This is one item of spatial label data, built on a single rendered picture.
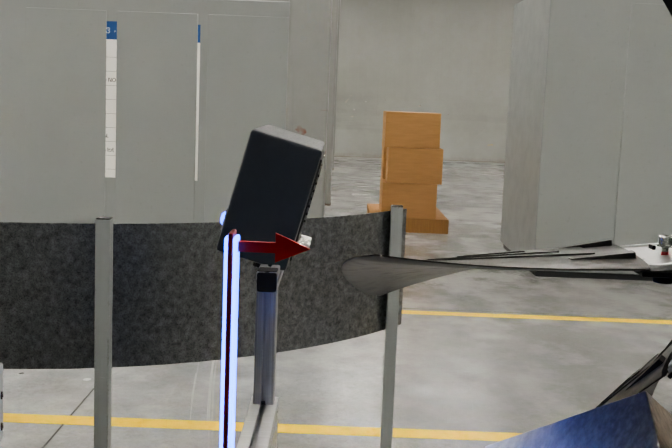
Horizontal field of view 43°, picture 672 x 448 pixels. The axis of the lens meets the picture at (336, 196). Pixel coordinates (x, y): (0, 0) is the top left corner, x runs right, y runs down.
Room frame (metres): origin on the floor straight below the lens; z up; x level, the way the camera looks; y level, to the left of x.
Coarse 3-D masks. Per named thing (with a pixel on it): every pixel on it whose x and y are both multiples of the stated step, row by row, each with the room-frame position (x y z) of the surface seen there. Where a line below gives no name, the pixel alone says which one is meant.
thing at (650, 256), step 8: (632, 248) 0.71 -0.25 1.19; (640, 248) 0.71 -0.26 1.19; (648, 248) 0.71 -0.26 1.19; (656, 248) 0.70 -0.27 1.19; (640, 256) 0.68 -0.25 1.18; (648, 256) 0.67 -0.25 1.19; (656, 256) 0.67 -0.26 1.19; (664, 256) 0.67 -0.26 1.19; (648, 264) 0.64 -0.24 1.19; (656, 264) 0.64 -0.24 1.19; (664, 264) 0.63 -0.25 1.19
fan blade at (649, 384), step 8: (664, 352) 0.77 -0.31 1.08; (656, 360) 0.74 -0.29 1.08; (664, 360) 0.74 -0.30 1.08; (648, 368) 0.75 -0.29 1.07; (656, 368) 0.74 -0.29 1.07; (664, 368) 0.73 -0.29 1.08; (632, 376) 0.80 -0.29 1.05; (640, 376) 0.75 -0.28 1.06; (648, 376) 0.74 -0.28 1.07; (656, 376) 0.72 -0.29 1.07; (664, 376) 0.72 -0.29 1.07; (624, 384) 0.81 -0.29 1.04; (632, 384) 0.76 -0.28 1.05; (640, 384) 0.74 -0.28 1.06; (648, 384) 0.73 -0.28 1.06; (656, 384) 0.90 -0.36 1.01; (616, 392) 0.80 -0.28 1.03; (624, 392) 0.76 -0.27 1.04; (632, 392) 0.74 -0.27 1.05; (640, 392) 0.73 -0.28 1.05; (648, 392) 0.91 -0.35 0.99; (608, 400) 0.80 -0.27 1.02; (616, 400) 0.76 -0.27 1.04
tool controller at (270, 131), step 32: (256, 128) 1.30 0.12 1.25; (256, 160) 1.25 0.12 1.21; (288, 160) 1.25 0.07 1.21; (320, 160) 1.26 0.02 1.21; (256, 192) 1.25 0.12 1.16; (288, 192) 1.25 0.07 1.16; (224, 224) 1.25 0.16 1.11; (256, 224) 1.25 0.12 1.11; (288, 224) 1.25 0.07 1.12; (256, 256) 1.25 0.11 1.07
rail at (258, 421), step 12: (252, 396) 1.23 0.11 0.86; (252, 408) 1.18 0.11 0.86; (264, 408) 1.21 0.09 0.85; (276, 408) 1.19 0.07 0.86; (252, 420) 1.13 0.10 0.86; (264, 420) 1.13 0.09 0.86; (276, 420) 1.20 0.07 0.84; (252, 432) 1.09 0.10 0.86; (264, 432) 1.09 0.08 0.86; (276, 432) 1.20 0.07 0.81; (240, 444) 1.05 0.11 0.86; (252, 444) 1.08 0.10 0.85; (264, 444) 1.05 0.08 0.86; (276, 444) 1.21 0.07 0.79
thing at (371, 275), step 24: (360, 264) 0.63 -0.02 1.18; (384, 264) 0.61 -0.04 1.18; (408, 264) 0.60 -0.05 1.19; (432, 264) 0.60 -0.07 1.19; (456, 264) 0.59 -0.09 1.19; (480, 264) 0.60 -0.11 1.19; (504, 264) 0.61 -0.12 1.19; (528, 264) 0.62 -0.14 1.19; (552, 264) 0.62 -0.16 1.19; (576, 264) 0.62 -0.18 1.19; (600, 264) 0.63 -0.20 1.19; (624, 264) 0.63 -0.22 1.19; (360, 288) 0.76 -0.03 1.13; (384, 288) 0.78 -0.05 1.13
